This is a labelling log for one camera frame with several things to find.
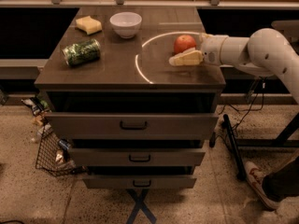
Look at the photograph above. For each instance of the black wire basket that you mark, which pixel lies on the black wire basket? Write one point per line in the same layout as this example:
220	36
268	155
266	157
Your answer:
53	160

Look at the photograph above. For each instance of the black metal stand frame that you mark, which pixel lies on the black metal stand frame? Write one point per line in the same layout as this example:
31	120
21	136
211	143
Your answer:
282	140

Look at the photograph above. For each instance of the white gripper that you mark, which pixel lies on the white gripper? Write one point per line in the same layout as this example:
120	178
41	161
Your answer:
210	49

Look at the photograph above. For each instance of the grey drawer cabinet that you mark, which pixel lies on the grey drawer cabinet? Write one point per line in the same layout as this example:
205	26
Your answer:
133	76

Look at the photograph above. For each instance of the top grey drawer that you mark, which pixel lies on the top grey drawer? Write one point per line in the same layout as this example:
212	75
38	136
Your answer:
133	126

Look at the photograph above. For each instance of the snack bags on floor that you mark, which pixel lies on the snack bags on floor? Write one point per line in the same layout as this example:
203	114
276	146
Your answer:
39	110

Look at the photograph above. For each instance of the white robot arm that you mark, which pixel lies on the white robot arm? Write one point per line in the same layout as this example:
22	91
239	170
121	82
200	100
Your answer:
265	53

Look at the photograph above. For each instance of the white ceramic bowl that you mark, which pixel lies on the white ceramic bowl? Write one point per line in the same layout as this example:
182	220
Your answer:
126	24

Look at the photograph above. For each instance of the yellow sponge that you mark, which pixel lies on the yellow sponge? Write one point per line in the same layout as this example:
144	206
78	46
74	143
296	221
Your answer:
89	25

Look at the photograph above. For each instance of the dark trouser leg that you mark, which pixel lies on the dark trouser leg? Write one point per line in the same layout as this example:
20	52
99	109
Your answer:
284	183

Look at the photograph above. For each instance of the green chip bag can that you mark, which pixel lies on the green chip bag can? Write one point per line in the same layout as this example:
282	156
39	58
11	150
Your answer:
82	52

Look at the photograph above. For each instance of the red orange apple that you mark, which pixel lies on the red orange apple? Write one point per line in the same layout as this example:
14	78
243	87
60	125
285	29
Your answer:
184	42

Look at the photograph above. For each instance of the grey drawer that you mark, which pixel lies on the grey drawer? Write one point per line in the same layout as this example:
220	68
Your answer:
136	157
139	181
133	126

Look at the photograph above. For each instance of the bottom grey drawer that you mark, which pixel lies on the bottom grey drawer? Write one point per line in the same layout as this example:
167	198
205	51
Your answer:
139	181

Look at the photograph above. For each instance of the middle grey drawer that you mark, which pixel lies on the middle grey drawer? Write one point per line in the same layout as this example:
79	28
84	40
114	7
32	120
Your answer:
136	157

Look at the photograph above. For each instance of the white red sneaker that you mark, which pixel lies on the white red sneaker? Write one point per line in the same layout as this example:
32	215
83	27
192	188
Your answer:
255	176

